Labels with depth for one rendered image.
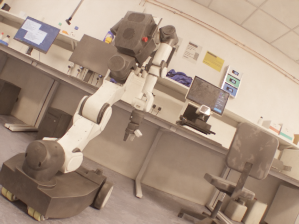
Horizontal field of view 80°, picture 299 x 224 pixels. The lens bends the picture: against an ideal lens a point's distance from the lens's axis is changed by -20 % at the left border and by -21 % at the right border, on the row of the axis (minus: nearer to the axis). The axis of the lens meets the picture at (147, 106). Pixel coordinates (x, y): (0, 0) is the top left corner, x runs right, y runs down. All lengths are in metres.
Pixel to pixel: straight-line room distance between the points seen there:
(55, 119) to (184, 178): 1.70
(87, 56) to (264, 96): 2.56
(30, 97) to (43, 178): 2.13
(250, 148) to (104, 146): 1.72
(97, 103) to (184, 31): 2.16
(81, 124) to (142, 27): 0.74
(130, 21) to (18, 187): 1.23
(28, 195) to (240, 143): 1.42
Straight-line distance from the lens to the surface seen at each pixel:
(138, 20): 1.53
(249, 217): 2.95
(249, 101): 3.28
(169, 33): 1.51
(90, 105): 1.30
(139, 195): 2.04
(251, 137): 1.71
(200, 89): 2.28
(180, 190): 2.84
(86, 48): 2.37
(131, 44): 1.47
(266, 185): 3.42
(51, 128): 2.29
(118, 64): 1.36
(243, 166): 1.69
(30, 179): 0.97
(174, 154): 2.73
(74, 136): 1.23
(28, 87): 3.06
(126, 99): 1.89
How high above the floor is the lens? 0.58
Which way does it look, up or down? 7 degrees up
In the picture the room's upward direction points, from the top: 25 degrees clockwise
